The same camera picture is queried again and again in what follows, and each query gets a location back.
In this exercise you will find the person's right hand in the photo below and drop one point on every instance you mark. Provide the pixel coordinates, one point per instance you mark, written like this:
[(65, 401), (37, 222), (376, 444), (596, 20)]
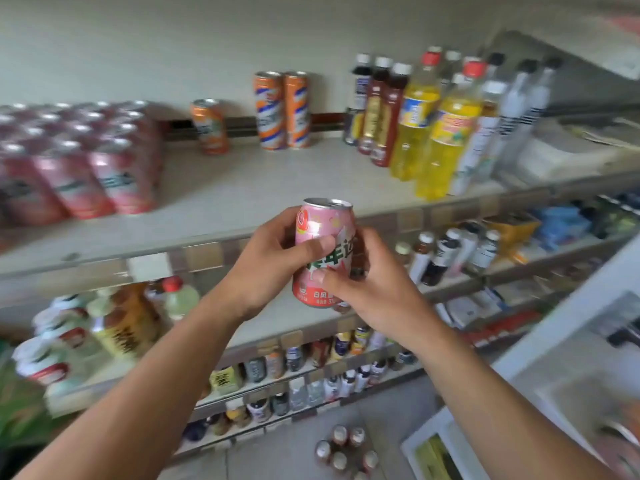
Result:
[(390, 299)]

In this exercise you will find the person's left hand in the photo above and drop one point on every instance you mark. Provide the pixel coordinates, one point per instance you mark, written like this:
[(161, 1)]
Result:
[(265, 274)]

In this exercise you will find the small orange can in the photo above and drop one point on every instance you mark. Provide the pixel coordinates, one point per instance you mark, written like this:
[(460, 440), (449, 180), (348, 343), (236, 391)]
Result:
[(210, 127)]

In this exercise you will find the white plastic tray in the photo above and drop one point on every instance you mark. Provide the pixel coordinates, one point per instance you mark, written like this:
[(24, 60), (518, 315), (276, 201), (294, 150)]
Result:
[(575, 394)]

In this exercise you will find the row of red cans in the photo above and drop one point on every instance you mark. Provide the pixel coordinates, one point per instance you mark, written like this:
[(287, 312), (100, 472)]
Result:
[(75, 179)]

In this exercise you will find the person's right forearm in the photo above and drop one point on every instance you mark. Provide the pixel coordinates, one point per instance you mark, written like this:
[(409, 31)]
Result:
[(500, 419)]

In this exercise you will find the person's left forearm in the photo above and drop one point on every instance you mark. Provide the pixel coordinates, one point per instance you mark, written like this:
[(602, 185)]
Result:
[(140, 404)]

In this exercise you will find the tall orange striped can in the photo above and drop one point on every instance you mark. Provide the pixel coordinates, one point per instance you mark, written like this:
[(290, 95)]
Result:
[(298, 112), (270, 112)]

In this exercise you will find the group of capped tea bottles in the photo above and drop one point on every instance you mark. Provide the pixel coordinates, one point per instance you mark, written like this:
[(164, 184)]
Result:
[(442, 254)]

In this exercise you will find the pale green drink bottle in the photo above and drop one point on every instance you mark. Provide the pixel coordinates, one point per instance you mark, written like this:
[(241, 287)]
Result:
[(180, 299)]

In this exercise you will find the rows of small bottles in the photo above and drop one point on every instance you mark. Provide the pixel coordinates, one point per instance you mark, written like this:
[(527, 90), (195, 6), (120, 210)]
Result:
[(300, 357)]

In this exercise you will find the yellow goods box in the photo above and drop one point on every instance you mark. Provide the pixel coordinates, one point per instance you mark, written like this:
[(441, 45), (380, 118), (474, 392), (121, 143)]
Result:
[(515, 229)]

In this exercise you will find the yellow label tea bottle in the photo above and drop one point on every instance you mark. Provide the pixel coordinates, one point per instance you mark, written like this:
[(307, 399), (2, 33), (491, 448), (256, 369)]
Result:
[(125, 324)]

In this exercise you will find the shrink-wrapped bottle pack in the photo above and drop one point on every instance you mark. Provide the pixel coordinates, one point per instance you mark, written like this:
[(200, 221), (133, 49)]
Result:
[(340, 439)]

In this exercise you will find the yellow flat box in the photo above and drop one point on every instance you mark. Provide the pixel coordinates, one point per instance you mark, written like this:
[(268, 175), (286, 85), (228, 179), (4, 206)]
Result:
[(435, 459)]

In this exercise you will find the row of tall drink bottles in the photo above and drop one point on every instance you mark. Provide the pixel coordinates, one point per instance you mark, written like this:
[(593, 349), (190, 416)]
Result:
[(440, 134)]

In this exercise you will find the blue goods packets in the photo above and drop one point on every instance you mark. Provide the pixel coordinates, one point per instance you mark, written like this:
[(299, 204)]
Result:
[(562, 224)]

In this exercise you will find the cluster of white milk bottles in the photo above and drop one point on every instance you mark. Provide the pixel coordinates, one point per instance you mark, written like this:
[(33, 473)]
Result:
[(50, 339)]

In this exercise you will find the stack of folded paper bags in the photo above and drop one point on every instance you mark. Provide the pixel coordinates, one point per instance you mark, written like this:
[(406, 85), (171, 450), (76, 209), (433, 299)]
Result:
[(565, 154)]

